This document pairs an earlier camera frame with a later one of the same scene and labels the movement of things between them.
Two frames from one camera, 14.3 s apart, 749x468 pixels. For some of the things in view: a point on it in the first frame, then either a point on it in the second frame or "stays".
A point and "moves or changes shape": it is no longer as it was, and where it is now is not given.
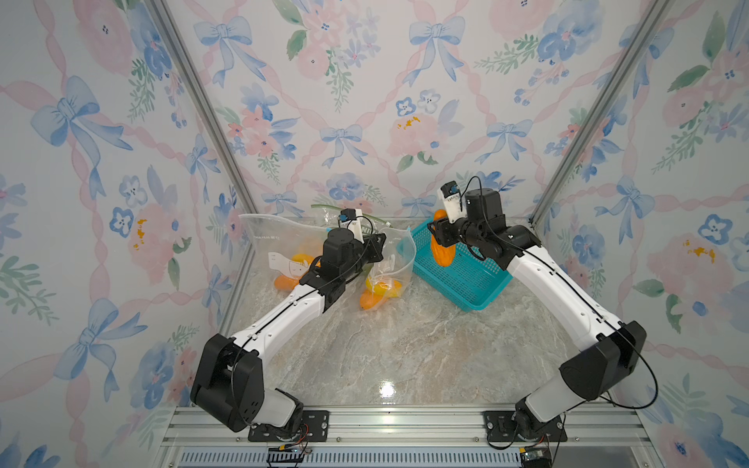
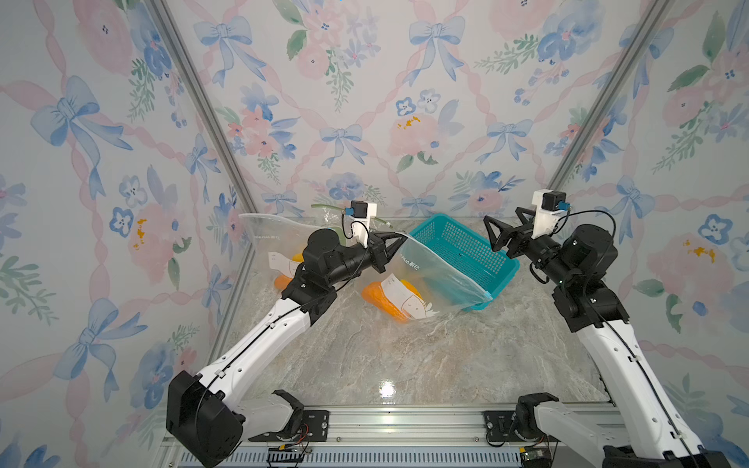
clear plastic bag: x=279 y=253 stays
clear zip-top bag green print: x=370 y=226 stays
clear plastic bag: x=389 y=276 moves or changes shape
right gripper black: x=442 y=231 → x=523 y=236
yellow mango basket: x=392 y=290 → x=412 y=289
